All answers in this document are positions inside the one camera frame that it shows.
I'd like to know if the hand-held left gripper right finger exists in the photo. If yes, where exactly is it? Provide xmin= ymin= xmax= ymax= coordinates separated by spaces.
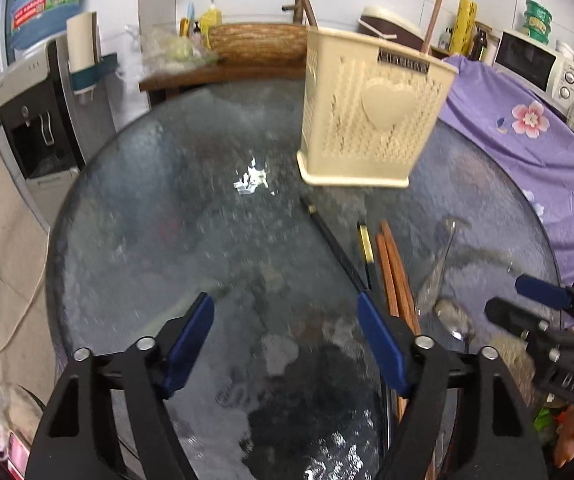
xmin=357 ymin=291 xmax=550 ymax=480

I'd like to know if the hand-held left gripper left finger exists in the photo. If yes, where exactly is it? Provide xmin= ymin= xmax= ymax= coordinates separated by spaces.
xmin=24 ymin=291 xmax=215 ymax=480

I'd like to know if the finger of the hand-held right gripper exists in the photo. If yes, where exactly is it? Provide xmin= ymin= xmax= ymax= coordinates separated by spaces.
xmin=515 ymin=274 xmax=574 ymax=332
xmin=484 ymin=297 xmax=551 ymax=342

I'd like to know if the metal spoon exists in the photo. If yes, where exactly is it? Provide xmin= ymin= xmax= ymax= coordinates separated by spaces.
xmin=415 ymin=216 xmax=472 ymax=317
xmin=434 ymin=299 xmax=476 ymax=343

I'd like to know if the black chopstick gold tip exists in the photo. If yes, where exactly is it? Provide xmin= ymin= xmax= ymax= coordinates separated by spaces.
xmin=299 ymin=195 xmax=370 ymax=293
xmin=357 ymin=223 xmax=378 ymax=292

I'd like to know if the cream plastic utensil holder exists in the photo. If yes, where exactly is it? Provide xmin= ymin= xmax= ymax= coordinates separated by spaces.
xmin=296 ymin=26 xmax=460 ymax=189

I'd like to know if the orange plastic toy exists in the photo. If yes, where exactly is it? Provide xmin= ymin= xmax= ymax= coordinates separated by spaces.
xmin=552 ymin=405 xmax=574 ymax=468

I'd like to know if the purple floral cloth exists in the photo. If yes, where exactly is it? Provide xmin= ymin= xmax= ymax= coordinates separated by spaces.
xmin=437 ymin=55 xmax=574 ymax=297

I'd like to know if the white microwave oven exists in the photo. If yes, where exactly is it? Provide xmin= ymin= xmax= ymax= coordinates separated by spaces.
xmin=494 ymin=30 xmax=574 ymax=107

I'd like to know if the brown glass bottle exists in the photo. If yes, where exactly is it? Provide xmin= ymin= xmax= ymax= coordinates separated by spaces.
xmin=469 ymin=30 xmax=488 ymax=62

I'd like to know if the dark wooden counter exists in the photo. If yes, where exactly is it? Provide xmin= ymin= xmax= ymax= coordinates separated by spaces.
xmin=140 ymin=57 xmax=308 ymax=107

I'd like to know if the stack of green bowls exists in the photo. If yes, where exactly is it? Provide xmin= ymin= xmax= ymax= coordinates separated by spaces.
xmin=523 ymin=0 xmax=554 ymax=44

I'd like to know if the yellow wrap roll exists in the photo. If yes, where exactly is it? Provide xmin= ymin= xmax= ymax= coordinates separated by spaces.
xmin=449 ymin=0 xmax=478 ymax=57

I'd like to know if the grey water dispenser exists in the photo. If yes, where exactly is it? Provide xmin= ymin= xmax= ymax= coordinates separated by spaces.
xmin=0 ymin=37 xmax=118 ymax=226

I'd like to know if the teal cup holder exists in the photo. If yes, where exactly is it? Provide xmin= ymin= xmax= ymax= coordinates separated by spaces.
xmin=70 ymin=52 xmax=120 ymax=107

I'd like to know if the clear plastic bag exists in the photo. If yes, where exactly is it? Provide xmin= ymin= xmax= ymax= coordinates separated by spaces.
xmin=140 ymin=24 xmax=219 ymax=75

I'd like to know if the brown white rice cooker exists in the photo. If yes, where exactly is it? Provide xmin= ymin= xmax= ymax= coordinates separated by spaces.
xmin=357 ymin=6 xmax=427 ymax=52

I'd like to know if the woven wooden wash basin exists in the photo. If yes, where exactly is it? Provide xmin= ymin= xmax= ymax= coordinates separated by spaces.
xmin=208 ymin=22 xmax=310 ymax=67

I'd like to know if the yellow soap bottle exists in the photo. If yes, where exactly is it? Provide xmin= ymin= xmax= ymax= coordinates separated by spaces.
xmin=199 ymin=0 xmax=224 ymax=36

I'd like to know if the bronze faucet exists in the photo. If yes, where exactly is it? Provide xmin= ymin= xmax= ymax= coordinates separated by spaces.
xmin=282 ymin=0 xmax=314 ymax=26

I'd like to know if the blue water jug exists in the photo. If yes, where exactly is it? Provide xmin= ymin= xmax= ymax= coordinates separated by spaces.
xmin=7 ymin=0 xmax=88 ymax=52

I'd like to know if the white cord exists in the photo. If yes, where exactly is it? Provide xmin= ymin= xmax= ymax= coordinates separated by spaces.
xmin=0 ymin=237 xmax=49 ymax=361

